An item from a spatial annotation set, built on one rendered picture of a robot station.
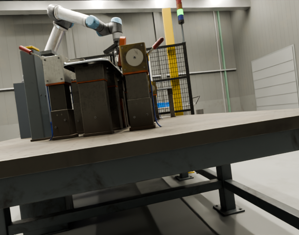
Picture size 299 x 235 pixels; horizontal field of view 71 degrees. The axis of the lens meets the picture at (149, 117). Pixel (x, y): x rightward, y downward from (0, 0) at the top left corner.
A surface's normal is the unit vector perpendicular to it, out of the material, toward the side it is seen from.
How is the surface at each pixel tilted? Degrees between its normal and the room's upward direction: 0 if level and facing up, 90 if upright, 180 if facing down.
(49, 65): 90
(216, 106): 90
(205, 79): 90
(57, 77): 90
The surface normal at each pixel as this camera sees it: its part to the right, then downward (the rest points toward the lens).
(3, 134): 0.22, -0.01
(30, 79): -0.06, 0.03
